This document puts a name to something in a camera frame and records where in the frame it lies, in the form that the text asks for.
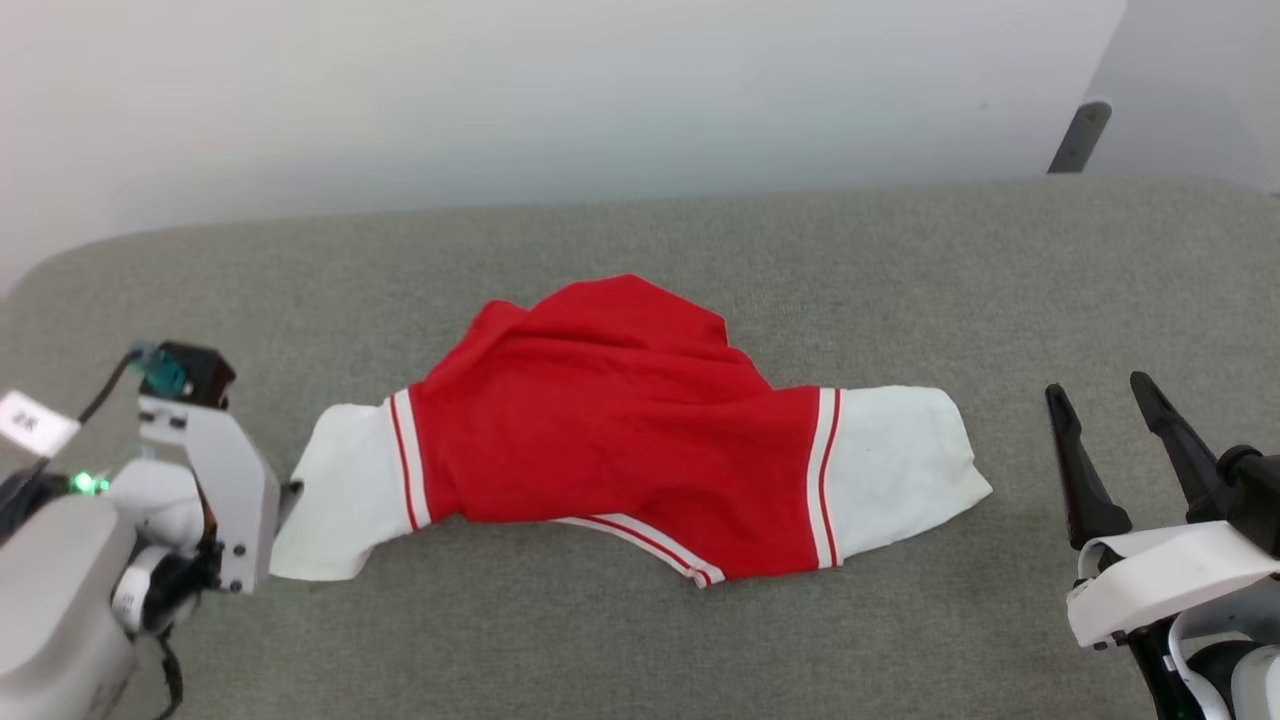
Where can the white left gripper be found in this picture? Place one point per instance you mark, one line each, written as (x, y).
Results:
(235, 500)

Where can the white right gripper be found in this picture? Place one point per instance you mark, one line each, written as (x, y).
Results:
(1160, 580)

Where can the red and white jersey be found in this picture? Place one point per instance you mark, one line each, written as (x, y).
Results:
(620, 430)

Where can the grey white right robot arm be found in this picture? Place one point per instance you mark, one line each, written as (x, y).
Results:
(1258, 685)

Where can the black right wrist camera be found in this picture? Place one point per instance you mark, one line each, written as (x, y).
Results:
(1250, 495)

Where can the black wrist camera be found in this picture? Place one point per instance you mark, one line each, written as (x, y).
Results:
(200, 372)
(1250, 495)

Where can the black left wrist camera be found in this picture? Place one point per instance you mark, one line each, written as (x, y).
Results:
(200, 372)

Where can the dark grey wall bracket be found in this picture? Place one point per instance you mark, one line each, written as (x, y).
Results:
(1080, 138)

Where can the grey wall panel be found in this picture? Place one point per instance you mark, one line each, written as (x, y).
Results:
(1200, 90)

